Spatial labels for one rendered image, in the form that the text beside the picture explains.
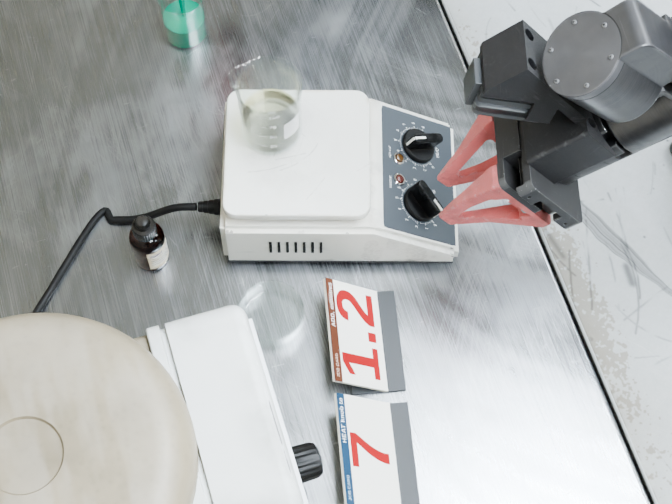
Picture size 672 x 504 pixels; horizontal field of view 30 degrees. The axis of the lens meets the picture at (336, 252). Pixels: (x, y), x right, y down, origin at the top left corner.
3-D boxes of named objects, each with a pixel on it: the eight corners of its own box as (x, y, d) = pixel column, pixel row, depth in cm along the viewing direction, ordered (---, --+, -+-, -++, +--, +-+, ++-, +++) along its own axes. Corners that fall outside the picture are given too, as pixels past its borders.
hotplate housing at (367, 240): (450, 137, 114) (459, 89, 107) (456, 268, 108) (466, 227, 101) (205, 135, 114) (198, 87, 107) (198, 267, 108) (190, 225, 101)
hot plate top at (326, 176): (369, 94, 107) (369, 89, 106) (370, 221, 101) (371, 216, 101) (227, 93, 106) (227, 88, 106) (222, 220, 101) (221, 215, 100)
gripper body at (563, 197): (509, 196, 87) (601, 153, 83) (499, 83, 92) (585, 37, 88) (561, 234, 91) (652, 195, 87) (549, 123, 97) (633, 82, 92)
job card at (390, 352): (393, 291, 107) (396, 271, 104) (406, 391, 104) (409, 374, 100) (322, 297, 107) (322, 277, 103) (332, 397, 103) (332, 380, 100)
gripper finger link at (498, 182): (416, 225, 92) (522, 175, 87) (413, 147, 96) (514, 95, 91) (472, 261, 96) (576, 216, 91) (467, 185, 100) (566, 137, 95)
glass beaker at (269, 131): (311, 113, 105) (311, 58, 98) (294, 167, 103) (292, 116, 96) (242, 97, 106) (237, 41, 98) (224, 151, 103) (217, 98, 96)
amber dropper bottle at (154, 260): (129, 266, 108) (117, 230, 102) (142, 236, 109) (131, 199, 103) (161, 276, 108) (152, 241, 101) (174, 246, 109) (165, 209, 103)
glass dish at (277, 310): (234, 345, 105) (232, 336, 103) (245, 286, 107) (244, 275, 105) (299, 354, 105) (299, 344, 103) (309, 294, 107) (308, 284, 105)
